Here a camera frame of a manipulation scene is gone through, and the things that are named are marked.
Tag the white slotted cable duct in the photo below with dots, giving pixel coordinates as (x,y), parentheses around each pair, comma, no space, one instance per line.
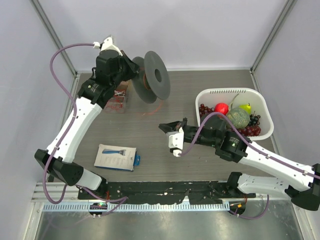
(97,207)

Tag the green netted melon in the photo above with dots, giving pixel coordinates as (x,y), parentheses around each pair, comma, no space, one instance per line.
(238,117)

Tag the dark grape bunch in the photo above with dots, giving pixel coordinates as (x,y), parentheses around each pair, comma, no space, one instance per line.
(254,120)

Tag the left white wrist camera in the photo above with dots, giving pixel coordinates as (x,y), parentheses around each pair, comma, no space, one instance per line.
(107,44)

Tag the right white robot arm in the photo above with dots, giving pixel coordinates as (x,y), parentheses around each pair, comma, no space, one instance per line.
(300,182)

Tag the green pear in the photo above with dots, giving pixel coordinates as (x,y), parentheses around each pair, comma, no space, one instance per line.
(246,107)

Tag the grey cable spool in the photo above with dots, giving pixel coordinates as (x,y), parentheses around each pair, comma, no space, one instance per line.
(152,81)

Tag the red grape bunch left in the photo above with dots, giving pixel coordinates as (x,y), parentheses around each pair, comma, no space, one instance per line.
(204,110)

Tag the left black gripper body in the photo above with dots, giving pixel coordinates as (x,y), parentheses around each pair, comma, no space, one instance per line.
(127,71)

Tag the aluminium frame rail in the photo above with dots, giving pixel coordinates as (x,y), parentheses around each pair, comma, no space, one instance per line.
(55,190)

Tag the red apple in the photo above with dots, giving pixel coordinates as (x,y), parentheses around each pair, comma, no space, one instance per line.
(222,108)

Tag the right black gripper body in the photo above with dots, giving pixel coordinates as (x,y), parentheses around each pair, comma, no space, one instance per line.
(192,130)

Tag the blue razor package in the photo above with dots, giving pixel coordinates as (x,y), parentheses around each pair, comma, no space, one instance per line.
(117,158)

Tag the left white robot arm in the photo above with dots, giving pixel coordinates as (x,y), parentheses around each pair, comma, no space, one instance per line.
(112,68)

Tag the clear cable box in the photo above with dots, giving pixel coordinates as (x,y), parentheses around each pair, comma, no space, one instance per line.
(117,104)

